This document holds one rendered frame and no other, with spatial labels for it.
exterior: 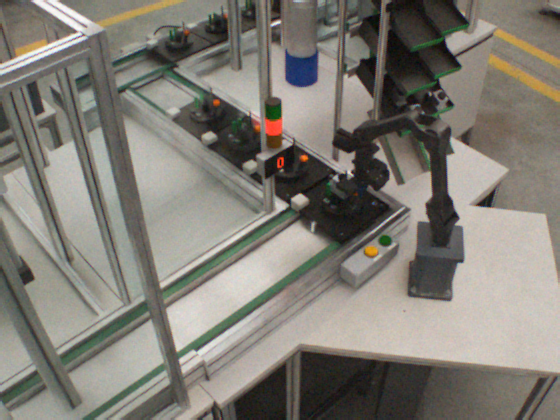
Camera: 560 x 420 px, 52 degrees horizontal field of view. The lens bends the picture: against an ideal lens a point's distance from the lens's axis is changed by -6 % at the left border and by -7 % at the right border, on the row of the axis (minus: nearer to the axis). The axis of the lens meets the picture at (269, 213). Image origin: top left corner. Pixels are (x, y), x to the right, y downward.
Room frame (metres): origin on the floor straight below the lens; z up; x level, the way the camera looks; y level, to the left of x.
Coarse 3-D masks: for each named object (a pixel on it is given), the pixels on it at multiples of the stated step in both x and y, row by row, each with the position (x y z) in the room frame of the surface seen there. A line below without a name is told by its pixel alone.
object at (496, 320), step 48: (480, 240) 1.43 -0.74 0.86; (528, 240) 1.42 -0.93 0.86; (384, 288) 1.23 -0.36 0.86; (480, 288) 1.21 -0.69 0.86; (528, 288) 1.20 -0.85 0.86; (336, 336) 1.05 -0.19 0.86; (384, 336) 1.04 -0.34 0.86; (432, 336) 1.03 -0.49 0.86; (480, 336) 1.02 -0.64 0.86; (528, 336) 1.01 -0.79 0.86
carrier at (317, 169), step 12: (312, 156) 1.78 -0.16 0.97; (288, 168) 1.69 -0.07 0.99; (312, 168) 1.71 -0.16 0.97; (324, 168) 1.71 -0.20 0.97; (276, 180) 1.65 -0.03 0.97; (288, 180) 1.64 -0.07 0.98; (300, 180) 1.65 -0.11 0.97; (312, 180) 1.64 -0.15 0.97; (324, 180) 1.66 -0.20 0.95; (276, 192) 1.59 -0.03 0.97; (288, 192) 1.58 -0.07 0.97; (300, 192) 1.58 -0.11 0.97
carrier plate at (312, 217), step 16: (320, 192) 1.58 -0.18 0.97; (368, 192) 1.57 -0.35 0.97; (304, 208) 1.50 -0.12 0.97; (320, 208) 1.50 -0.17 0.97; (368, 208) 1.49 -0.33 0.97; (384, 208) 1.49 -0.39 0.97; (320, 224) 1.42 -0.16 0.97; (336, 224) 1.42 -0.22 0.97; (352, 224) 1.42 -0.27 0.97; (336, 240) 1.37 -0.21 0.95
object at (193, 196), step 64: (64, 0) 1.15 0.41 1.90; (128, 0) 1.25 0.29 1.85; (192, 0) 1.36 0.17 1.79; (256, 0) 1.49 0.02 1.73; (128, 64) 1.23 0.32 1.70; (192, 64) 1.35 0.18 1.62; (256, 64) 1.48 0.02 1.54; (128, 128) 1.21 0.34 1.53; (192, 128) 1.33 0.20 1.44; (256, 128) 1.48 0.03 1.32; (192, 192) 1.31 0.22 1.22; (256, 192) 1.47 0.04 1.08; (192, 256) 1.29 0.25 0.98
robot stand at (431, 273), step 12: (420, 228) 1.30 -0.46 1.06; (456, 228) 1.29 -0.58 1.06; (420, 240) 1.25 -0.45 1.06; (456, 240) 1.24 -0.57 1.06; (420, 252) 1.20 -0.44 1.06; (432, 252) 1.20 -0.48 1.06; (444, 252) 1.20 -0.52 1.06; (456, 252) 1.19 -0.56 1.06; (420, 264) 1.21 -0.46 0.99; (432, 264) 1.19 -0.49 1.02; (444, 264) 1.18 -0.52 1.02; (456, 264) 1.19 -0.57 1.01; (420, 276) 1.20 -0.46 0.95; (432, 276) 1.19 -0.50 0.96; (444, 276) 1.18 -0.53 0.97; (408, 288) 1.22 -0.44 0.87; (420, 288) 1.19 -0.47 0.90; (432, 288) 1.19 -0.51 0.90; (444, 288) 1.18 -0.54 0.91; (444, 300) 1.17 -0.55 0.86
